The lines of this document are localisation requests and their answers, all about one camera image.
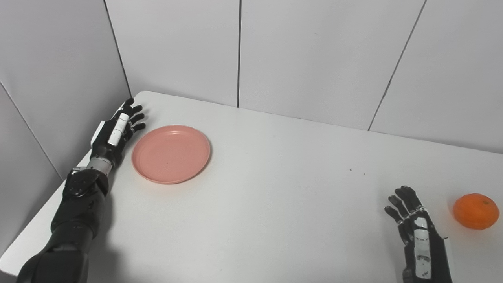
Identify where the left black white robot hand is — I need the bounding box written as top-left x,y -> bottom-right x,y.
90,98 -> 146,167

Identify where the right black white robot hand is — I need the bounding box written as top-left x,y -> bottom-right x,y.
384,186 -> 455,283

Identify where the pink round plate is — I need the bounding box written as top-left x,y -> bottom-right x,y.
132,125 -> 211,185

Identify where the orange fruit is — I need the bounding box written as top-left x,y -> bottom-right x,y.
453,193 -> 500,230

